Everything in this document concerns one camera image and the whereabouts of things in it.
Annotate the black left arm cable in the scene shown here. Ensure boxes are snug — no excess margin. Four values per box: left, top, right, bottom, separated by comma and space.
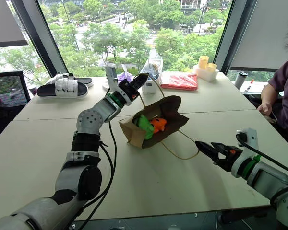
67, 119, 118, 230

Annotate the white plastic container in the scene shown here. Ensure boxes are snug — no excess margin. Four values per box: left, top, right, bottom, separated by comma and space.
192, 64, 219, 83

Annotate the black mesh chair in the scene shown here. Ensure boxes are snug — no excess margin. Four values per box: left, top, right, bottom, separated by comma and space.
0, 71, 31, 146

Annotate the red plastic bag stack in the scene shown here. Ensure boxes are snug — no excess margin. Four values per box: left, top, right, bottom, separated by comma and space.
160, 72, 199, 92

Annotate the orange plush toy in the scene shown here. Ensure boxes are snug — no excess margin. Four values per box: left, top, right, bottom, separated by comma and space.
149, 117, 168, 134

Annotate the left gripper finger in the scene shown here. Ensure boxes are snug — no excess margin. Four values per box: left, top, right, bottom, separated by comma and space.
135, 74, 150, 93
130, 73, 148, 88

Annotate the bystander bare hand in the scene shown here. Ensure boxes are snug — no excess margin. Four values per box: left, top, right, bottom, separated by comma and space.
257, 102, 273, 116

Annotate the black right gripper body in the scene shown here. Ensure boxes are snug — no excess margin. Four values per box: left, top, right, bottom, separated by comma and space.
213, 148, 243, 173

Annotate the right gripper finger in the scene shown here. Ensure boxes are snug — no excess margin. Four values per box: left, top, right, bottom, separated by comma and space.
210, 142, 231, 157
194, 140, 221, 164

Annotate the tall yellow cup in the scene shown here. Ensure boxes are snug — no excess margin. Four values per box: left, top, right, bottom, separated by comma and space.
197, 55, 210, 70

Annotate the clear plastic bag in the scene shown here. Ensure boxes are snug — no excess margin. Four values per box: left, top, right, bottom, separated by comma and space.
140, 56, 164, 87

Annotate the dark window frame pillar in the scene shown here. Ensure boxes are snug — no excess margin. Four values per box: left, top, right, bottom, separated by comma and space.
213, 0, 258, 75
11, 0, 68, 78

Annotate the purple plastic bag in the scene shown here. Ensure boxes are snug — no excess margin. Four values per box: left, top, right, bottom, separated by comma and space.
117, 70, 134, 84

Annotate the black and white slipper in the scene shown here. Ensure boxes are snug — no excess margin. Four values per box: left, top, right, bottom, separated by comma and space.
36, 77, 90, 99
48, 72, 95, 88

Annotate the brown paper bag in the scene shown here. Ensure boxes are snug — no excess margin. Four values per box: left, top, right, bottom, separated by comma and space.
118, 79, 200, 160

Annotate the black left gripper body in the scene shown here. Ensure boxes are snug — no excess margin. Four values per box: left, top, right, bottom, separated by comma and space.
118, 79, 139, 106

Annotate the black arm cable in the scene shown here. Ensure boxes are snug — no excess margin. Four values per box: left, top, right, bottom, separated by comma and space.
67, 119, 118, 230
235, 130, 288, 207

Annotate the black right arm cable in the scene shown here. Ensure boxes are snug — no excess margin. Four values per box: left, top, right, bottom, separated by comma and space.
235, 130, 288, 207

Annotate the green plush toy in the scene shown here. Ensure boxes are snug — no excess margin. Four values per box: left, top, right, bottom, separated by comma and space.
134, 114, 156, 140

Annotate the grey travel tumbler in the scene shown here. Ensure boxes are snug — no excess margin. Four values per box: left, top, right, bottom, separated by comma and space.
233, 71, 249, 90

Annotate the grey roller blind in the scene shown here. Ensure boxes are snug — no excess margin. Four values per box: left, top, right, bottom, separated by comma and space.
229, 0, 288, 72
0, 0, 29, 49

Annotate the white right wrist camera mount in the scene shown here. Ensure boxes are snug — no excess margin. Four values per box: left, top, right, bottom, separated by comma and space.
236, 127, 259, 159

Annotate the small white box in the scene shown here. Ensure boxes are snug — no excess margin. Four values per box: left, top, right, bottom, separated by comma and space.
141, 80, 159, 95

